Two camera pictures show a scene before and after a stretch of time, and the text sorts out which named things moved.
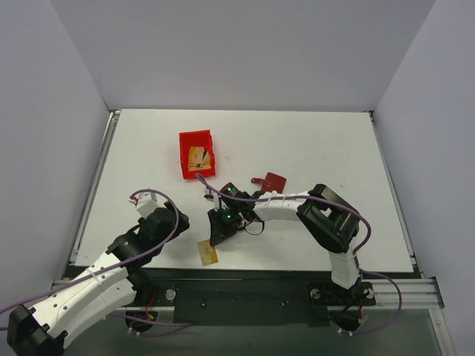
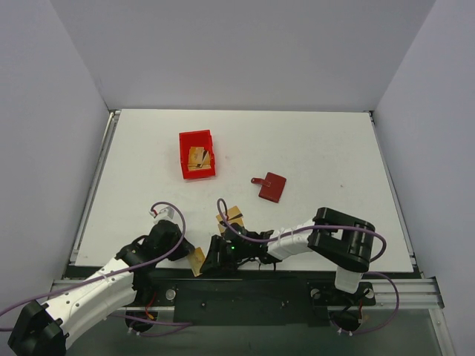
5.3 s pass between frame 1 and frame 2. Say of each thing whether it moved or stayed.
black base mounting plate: stayed
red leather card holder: stayed
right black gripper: moved
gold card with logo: moved
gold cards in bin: stayed
